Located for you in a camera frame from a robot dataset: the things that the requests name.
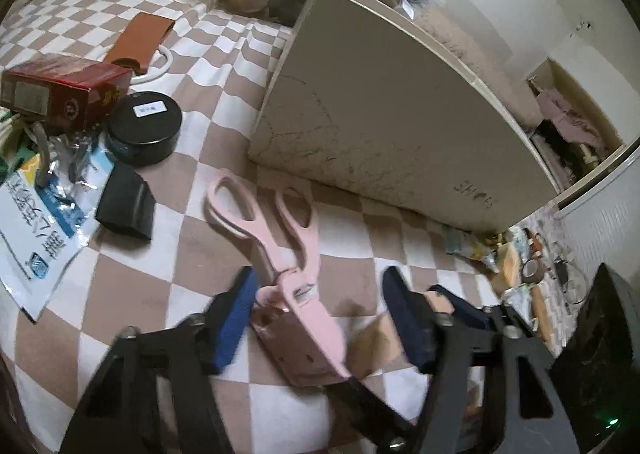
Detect pink folding scissors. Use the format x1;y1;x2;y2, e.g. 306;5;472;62
206;169;350;387

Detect brown tape roll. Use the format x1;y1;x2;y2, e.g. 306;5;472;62
521;258;547;284

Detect wooden block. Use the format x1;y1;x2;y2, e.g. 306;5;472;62
500;243;521;287

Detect blue white paper leaflet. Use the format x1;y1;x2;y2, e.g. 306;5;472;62
1;146;114;321

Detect black round tin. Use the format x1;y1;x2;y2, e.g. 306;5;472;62
105;91;183;167

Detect red cardboard box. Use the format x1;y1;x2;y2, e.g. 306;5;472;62
1;54;132;132

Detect brown quilted blanket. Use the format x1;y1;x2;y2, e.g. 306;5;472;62
177;0;544;130

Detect white shoes cardboard box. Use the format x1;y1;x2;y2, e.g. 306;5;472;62
248;0;559;232

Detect wall closet with clothes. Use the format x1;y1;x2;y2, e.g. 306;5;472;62
527;58;624;192

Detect brown leather strap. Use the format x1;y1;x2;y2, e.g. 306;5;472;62
103;12;177;75

